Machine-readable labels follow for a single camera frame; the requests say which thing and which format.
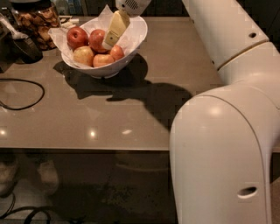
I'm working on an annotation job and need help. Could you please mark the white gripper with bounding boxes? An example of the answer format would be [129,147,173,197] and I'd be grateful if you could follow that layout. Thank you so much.
[102,0,151,50]

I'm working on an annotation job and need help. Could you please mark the red apple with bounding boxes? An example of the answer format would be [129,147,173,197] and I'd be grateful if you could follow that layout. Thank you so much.
[109,45,124,60]
[66,26,88,50]
[88,29,107,53]

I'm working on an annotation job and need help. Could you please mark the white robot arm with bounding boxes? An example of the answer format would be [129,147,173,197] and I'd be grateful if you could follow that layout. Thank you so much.
[169,0,280,224]

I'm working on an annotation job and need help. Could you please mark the white oval bowl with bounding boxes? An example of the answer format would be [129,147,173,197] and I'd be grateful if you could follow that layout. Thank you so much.
[61,17,148,79]

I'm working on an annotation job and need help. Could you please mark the orange-red apple front centre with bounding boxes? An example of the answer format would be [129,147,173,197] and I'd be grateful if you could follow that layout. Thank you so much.
[93,54,115,67]

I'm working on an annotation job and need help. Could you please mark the yellow-red apple front left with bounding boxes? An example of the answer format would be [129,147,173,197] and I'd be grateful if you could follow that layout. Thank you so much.
[73,45,95,67]

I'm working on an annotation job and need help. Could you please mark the white tissue paper liner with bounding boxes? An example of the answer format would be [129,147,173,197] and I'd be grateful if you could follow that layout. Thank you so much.
[47,4,138,69]

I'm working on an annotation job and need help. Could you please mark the glass jar of dried chips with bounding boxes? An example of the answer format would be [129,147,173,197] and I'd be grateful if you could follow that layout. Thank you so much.
[9,0,60,51]

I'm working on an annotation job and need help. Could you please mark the black round appliance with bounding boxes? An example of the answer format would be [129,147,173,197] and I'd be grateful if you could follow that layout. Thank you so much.
[12,38,43,64]

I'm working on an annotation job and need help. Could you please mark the white shoe right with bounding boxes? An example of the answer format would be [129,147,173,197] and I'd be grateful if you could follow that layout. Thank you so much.
[38,160,60,195]

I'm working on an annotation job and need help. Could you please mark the white spoon handle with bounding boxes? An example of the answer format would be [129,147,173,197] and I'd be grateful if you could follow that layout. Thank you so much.
[0,13,28,39]

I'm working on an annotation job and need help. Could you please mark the black cable on table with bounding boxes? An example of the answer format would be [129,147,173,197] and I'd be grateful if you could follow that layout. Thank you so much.
[0,78,46,112]

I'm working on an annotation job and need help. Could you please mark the black cables on floor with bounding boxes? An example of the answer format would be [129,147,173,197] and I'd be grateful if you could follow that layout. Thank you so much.
[0,192,88,224]

